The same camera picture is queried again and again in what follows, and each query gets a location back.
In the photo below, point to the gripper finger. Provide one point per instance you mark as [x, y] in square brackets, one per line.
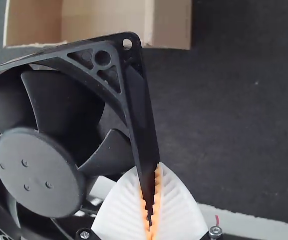
[118, 210]
[178, 212]

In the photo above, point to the black square fan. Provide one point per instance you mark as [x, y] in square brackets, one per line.
[46, 112]

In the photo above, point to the cardboard box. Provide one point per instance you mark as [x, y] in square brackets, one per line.
[96, 20]

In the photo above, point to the black mat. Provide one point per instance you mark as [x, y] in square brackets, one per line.
[233, 100]

